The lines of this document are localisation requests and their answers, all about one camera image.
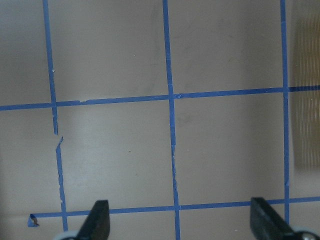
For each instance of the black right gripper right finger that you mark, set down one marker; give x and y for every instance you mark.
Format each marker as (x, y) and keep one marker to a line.
(266, 223)

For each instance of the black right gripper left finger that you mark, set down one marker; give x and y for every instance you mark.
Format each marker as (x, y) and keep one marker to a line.
(97, 224)

